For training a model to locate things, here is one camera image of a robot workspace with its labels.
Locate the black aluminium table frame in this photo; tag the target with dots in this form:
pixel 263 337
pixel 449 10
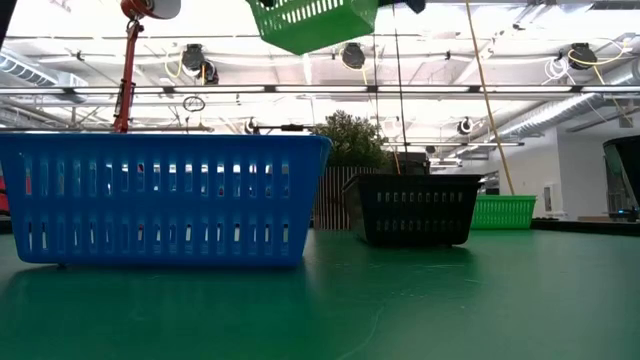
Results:
pixel 580 229

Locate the red desk lamp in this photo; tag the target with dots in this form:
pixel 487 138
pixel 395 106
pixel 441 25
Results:
pixel 129 60

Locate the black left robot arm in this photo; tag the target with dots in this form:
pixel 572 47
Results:
pixel 5 15

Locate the black background box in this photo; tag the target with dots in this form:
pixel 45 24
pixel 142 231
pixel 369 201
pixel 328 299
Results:
pixel 415 162

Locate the red object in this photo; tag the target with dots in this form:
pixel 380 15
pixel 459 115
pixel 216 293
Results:
pixel 3 197

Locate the potted artificial plant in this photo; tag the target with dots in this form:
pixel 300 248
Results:
pixel 350 140

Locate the black monitor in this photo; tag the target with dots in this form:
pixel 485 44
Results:
pixel 631 165

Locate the black plastic basket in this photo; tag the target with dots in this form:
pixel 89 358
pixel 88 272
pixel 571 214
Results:
pixel 415 185

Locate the blue plastic basket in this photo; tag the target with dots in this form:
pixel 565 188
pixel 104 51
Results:
pixel 160 150

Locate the green plastic basket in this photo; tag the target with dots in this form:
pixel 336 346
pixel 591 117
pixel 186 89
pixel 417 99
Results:
pixel 505 212
pixel 310 35

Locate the long ceiling light strip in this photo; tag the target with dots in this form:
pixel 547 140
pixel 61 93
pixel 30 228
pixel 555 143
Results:
pixel 320 89

